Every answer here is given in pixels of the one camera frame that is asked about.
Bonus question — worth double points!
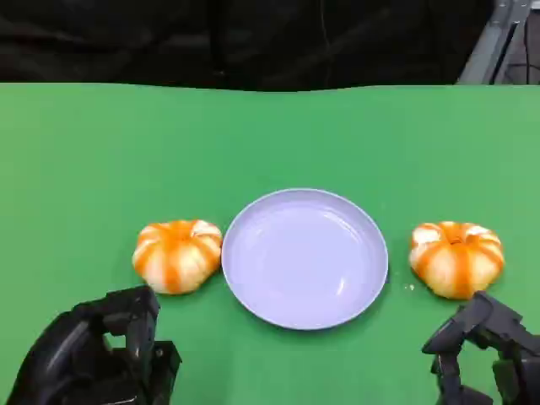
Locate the lilac plate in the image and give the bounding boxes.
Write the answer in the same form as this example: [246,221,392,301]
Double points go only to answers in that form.
[221,187,390,331]

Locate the orange and white bread roll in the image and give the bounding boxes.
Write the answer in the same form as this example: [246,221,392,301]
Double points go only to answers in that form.
[132,219,224,295]
[408,220,505,300]

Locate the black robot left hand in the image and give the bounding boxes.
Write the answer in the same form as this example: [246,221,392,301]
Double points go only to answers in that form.
[0,284,183,405]

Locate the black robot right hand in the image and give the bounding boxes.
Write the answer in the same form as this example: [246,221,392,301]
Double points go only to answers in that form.
[421,289,540,405]

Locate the thin black background cable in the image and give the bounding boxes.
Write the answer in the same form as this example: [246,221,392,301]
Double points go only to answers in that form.
[524,14,532,85]

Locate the grey metal frame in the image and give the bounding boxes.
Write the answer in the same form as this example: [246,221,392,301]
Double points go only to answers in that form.
[457,0,540,85]

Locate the black backdrop curtain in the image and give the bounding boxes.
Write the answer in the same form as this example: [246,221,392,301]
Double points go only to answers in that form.
[0,0,499,92]

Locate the green table cloth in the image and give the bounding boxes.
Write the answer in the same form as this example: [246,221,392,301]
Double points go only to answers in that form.
[0,81,540,405]

